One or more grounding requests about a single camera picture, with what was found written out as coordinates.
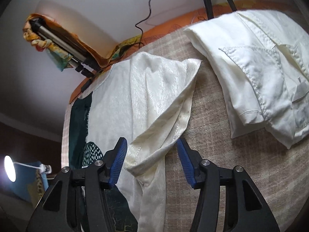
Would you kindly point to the blue cloth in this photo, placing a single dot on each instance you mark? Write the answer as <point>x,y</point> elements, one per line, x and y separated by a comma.
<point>26,186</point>

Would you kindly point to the dark green patterned garment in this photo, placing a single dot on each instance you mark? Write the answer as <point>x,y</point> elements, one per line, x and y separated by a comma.
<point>77,130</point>

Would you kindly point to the colourful floral cloth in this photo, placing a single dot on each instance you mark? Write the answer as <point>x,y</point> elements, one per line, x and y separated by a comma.
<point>57,58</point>

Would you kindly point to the black tripod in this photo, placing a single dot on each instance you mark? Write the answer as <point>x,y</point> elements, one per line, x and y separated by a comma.
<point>205,0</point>

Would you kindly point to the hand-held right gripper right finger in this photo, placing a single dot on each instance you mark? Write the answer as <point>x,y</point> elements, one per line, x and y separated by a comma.
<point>184,160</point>

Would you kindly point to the beige checked blanket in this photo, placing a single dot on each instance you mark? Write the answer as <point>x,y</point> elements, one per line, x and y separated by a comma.
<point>212,116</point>

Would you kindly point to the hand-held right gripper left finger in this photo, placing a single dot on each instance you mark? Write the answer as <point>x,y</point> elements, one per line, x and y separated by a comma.
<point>118,160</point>

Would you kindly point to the white cotton pants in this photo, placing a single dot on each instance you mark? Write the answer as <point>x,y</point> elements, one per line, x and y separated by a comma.
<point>253,65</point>

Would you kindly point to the orange floral bedsheet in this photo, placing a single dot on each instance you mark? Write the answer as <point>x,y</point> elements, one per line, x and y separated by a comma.
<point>169,27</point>

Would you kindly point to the cream satin garment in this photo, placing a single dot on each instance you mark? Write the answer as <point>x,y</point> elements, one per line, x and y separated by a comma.
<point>144,89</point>

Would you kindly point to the bright round lamp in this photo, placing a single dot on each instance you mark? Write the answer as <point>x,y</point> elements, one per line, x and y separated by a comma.
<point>9,168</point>

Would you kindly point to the folded silver black stand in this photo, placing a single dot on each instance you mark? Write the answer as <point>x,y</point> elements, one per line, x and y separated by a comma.
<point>55,38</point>

